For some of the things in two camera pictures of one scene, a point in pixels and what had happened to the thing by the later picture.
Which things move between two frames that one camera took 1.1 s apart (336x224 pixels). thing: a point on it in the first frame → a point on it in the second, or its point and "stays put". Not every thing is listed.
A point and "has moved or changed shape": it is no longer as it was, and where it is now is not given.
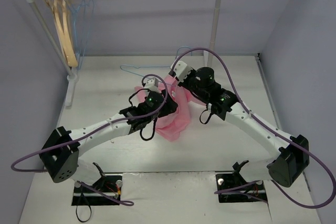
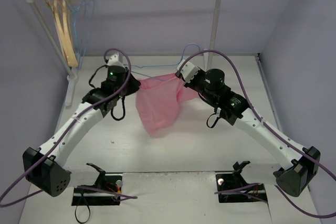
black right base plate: [224, 181] stays put
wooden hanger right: [70, 41] stays put
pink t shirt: [171, 127] has moved or changed shape
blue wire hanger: [79, 22] stays put
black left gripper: [171, 104] → [134, 83]
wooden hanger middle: [65, 43] stays put
